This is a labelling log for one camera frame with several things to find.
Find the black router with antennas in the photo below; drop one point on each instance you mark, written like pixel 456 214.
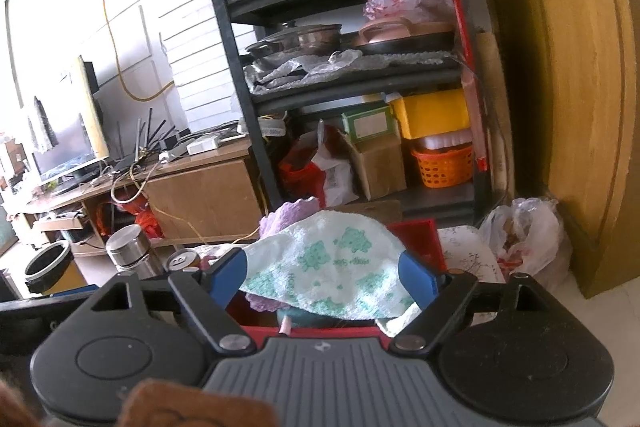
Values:
pixel 170 153

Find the translucent plastic container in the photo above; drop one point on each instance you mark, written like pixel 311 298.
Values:
pixel 440 139

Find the blue and yellow drink can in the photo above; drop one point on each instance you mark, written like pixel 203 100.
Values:
pixel 182 261

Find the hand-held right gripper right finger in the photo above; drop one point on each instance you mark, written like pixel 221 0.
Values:
pixel 417 279

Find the green box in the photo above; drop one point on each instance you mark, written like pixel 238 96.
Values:
pixel 372 124

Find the wooden cabinet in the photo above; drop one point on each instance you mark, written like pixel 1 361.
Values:
pixel 575 107

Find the clear plastic bag with food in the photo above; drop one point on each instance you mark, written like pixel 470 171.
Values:
pixel 525 237

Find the steel pot with lid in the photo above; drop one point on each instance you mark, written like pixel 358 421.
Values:
pixel 300 39

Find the long red carton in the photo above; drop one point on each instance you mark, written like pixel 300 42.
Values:
pixel 460 32

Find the white towel green bear print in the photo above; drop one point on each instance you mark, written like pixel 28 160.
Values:
pixel 330 267

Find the wooden television stand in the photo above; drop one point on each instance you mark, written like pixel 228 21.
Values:
pixel 200 197

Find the brown cardboard box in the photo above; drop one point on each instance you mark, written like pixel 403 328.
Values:
pixel 380 167

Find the stainless steel thermos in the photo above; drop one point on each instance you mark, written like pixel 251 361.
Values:
pixel 132 252

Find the flat screen television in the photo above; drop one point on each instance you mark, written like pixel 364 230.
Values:
pixel 65 142

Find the brown cardboard sheet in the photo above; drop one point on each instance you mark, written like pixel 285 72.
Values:
pixel 370 209

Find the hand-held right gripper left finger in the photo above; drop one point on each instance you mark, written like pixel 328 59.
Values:
pixel 227 277

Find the red orange crumpled wrapper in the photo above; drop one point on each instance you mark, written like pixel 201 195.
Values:
pixel 147 219

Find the white power adapter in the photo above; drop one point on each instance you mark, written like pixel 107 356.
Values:
pixel 205 144

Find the purple fluffy towel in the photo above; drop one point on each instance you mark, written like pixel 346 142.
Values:
pixel 285 217

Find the yellow trash bin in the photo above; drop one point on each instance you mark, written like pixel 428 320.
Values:
pixel 47 262

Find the black shelf rack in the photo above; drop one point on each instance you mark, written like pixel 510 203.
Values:
pixel 239 57

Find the clear bubble wrap sheet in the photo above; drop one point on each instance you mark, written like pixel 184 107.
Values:
pixel 320 67

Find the red cardboard box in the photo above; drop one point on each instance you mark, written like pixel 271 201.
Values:
pixel 420 237

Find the yellow box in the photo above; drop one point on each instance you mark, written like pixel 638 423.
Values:
pixel 435 114

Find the brown clay pan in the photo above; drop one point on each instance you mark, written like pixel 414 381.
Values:
pixel 400 37

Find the white printed plastic bag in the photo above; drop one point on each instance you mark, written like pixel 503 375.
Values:
pixel 340 182

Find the orange plastic basket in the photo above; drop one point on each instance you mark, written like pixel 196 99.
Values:
pixel 442 167

